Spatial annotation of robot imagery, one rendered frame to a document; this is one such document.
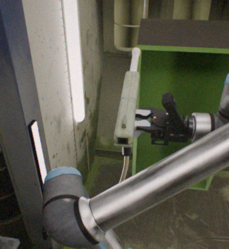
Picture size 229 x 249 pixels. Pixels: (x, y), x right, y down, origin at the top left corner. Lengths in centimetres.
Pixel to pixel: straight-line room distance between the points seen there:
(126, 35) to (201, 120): 192
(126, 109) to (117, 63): 231
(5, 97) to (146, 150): 141
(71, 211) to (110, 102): 238
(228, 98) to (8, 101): 97
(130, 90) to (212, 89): 117
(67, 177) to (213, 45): 95
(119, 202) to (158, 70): 129
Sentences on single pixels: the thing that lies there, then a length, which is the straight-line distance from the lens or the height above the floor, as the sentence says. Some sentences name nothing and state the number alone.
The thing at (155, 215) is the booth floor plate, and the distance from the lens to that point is 246.
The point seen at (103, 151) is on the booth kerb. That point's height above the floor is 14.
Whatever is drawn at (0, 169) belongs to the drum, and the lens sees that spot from 222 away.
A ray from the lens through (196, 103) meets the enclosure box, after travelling 195.
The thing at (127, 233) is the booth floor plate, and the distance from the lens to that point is 232.
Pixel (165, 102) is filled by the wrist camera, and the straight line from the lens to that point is 69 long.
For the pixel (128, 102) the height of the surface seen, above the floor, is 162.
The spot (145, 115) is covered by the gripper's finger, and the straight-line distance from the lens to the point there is 76.
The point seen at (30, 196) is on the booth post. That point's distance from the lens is 169.
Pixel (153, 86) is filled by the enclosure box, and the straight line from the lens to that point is 184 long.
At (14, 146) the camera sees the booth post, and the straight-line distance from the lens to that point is 145.
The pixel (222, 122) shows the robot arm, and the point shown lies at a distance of 76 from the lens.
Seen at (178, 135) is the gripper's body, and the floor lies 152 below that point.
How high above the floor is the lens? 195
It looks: 32 degrees down
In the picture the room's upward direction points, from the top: straight up
